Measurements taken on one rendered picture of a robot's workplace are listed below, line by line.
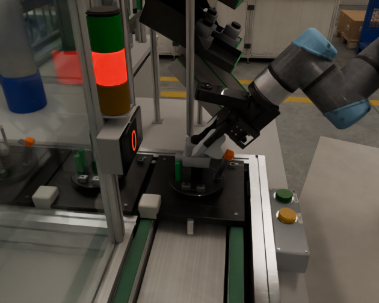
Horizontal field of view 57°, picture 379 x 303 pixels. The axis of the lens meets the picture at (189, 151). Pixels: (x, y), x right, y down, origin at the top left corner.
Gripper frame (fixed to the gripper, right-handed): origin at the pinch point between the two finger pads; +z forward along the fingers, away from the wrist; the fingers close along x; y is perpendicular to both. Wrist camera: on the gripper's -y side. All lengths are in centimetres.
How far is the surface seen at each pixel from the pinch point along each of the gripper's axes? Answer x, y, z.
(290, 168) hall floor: 150, 114, 48
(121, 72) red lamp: -20.1, -23.0, -13.1
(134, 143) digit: -18.9, -13.9, -3.2
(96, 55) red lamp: -21.0, -27.1, -13.3
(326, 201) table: 10.5, 42.6, -6.7
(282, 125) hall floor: 219, 115, 48
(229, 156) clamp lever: -1.1, 7.5, -4.0
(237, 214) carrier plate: -10.3, 15.3, 1.3
